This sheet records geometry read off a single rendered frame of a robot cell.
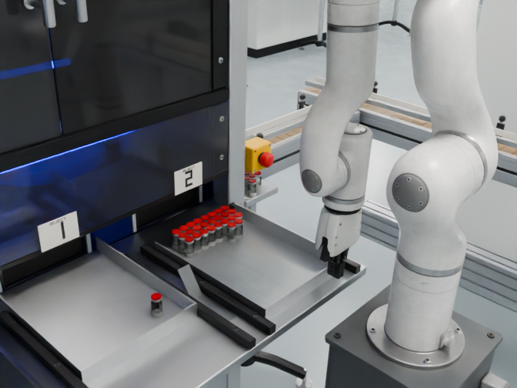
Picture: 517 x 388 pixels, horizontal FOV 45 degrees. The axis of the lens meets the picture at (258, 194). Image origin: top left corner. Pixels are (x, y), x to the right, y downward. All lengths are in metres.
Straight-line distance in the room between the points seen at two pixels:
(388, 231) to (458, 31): 1.40
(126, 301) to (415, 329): 0.57
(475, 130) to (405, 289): 0.31
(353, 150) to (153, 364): 0.53
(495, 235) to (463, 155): 1.79
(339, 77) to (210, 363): 0.56
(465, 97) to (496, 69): 1.57
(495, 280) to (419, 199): 1.24
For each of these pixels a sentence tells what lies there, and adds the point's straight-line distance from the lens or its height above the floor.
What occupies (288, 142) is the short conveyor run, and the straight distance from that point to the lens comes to 1.89.
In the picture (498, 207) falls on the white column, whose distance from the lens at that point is 2.77.
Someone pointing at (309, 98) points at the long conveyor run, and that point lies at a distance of 2.32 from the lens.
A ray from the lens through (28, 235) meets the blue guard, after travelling 1.26.
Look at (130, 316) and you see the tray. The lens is 1.26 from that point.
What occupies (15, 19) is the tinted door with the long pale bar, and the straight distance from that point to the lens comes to 1.14.
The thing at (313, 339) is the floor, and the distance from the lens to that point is 2.56.
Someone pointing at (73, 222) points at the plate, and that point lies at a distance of 1.30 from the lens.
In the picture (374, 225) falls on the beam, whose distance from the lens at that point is 2.35.
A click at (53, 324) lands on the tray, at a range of 1.28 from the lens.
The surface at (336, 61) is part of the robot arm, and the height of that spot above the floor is 1.37.
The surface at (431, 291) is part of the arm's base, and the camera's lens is 1.15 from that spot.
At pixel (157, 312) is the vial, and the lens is 1.24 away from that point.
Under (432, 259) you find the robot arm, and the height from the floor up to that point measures 1.08.
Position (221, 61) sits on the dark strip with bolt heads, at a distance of 1.43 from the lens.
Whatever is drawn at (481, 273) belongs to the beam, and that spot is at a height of 0.50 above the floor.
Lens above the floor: 1.67
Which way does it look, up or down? 28 degrees down
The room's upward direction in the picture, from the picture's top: 2 degrees clockwise
